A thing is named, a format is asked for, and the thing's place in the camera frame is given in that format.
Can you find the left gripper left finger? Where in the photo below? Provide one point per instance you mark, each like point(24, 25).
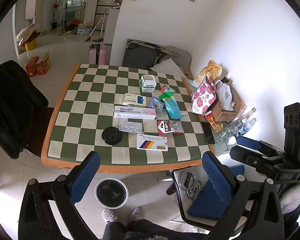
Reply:
point(68, 190)

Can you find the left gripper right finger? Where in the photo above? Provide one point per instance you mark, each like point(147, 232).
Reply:
point(228, 186)

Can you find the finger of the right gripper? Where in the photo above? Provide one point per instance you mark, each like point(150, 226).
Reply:
point(258, 145)
point(260, 162)

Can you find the red duck feet snack packet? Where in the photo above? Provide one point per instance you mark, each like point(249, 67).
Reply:
point(164, 127)

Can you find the blue green snack bag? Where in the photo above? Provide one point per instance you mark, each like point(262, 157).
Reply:
point(171, 105)

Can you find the white trash bin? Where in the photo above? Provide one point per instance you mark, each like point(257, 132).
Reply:
point(111, 193)

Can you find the clear plastic bottle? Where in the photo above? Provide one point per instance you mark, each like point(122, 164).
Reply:
point(234, 127)

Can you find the black phone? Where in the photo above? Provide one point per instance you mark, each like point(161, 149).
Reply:
point(208, 134)

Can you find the brown cardboard box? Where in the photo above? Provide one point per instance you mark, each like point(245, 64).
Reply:
point(228, 116)

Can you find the red snack box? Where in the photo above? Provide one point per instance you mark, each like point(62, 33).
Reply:
point(216, 126)

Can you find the left grey slipper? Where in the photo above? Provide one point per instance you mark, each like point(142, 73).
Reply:
point(109, 215)

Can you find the grey slipper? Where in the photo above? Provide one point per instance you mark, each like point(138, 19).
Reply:
point(137, 214)
point(109, 215)

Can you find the black cup lid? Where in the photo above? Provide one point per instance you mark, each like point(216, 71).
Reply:
point(111, 135)

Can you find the pink flower paper bag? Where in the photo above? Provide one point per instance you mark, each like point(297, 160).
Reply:
point(203, 97)

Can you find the right grey slipper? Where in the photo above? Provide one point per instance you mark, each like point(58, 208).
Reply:
point(137, 214)

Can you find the silver foil wrapper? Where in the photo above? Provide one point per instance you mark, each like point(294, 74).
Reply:
point(176, 127)

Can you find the white box coloured stripes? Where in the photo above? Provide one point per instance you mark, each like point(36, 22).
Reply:
point(151, 143)

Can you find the silver blister pack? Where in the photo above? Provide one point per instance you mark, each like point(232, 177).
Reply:
point(131, 127)

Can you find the yellow snack bag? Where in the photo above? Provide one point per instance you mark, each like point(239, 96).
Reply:
point(212, 71)

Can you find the green white checkered tablecloth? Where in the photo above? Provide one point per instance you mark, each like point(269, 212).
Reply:
point(90, 115)

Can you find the small red blue carton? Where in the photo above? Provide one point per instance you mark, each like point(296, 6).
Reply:
point(166, 89)

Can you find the light blue candy wrapper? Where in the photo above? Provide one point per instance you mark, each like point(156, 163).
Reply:
point(156, 104)

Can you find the white blue medicine box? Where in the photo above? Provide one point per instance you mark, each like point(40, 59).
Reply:
point(134, 100)

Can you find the long pink Doctor box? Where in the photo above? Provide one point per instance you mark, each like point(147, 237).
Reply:
point(134, 113)

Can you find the black office chair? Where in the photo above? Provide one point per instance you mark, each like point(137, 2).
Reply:
point(24, 112)

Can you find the green white open box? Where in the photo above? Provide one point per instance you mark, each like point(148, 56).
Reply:
point(148, 83)

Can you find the orange cardboard box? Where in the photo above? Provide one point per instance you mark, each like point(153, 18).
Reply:
point(38, 65)

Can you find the pink suitcase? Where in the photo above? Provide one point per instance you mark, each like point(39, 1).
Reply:
point(97, 53)

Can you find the folded grey camp bed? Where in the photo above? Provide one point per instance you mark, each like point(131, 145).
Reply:
point(143, 55)

